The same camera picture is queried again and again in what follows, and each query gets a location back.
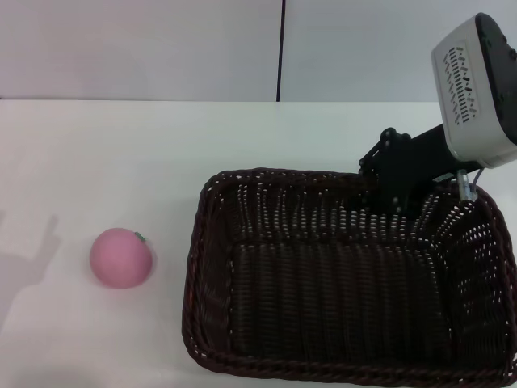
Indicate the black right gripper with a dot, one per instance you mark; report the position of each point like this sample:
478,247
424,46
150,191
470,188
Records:
420,161

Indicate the dark brown woven basket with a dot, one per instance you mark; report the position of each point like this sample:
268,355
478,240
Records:
323,283

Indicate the pink peach toy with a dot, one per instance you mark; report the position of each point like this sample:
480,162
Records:
119,260

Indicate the white vented wrist camera box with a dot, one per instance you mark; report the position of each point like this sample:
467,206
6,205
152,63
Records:
464,101

